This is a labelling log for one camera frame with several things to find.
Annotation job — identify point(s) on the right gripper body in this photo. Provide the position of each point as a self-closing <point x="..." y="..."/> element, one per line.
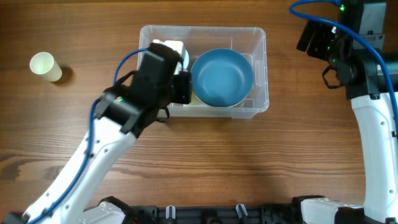
<point x="320" y="44"/>

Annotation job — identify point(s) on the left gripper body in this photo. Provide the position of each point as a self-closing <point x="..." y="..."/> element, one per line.
<point x="181" y="86"/>

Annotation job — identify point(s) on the light blue plastic bowl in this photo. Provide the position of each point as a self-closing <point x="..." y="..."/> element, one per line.
<point x="186" y="60"/>

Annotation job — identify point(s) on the pale green plastic cup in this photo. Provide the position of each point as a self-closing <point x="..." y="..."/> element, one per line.
<point x="44" y="65"/>

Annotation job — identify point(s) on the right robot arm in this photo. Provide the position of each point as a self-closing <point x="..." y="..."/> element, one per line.
<point x="352" y="46"/>

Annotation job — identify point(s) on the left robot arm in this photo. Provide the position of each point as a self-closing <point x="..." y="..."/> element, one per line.
<point x="117" y="118"/>

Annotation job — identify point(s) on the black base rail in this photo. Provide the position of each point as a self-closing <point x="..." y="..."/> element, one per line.
<point x="284" y="213"/>

